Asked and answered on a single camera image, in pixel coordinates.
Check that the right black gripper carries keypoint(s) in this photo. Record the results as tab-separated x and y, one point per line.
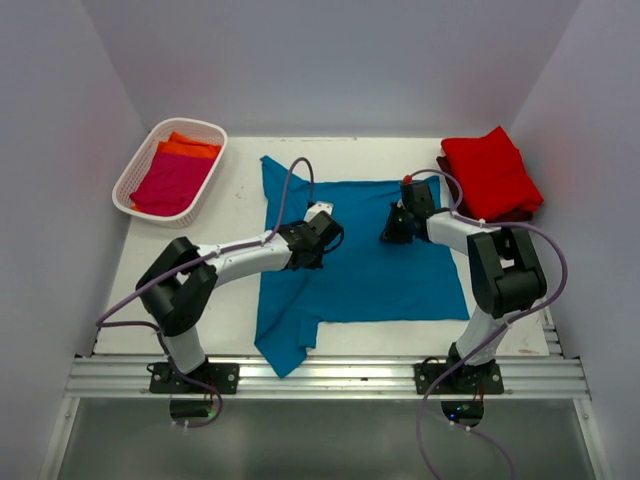
396	228

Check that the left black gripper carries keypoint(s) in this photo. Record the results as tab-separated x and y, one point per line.
310	255

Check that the teal blue t shirt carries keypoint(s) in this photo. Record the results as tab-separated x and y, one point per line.
363	280

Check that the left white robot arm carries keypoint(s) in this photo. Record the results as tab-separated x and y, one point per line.
176	288

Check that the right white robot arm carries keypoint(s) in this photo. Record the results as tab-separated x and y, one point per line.
506	275

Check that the folded red t shirt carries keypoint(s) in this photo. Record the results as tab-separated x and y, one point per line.
493	177

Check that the magenta pink t shirt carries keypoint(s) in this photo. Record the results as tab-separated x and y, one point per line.
171	184

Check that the white plastic laundry basket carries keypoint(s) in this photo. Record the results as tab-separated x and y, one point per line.
140	164

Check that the orange t shirt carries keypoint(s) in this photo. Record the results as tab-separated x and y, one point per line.
183	145

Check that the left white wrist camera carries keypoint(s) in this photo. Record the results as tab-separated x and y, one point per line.
316	208

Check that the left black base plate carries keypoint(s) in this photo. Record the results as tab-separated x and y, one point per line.
223	377

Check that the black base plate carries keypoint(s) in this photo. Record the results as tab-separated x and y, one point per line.
467	380
223	377

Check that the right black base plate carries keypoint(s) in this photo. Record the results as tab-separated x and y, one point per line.
467	380

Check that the aluminium mounting rail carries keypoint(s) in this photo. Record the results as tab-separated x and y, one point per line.
333	377

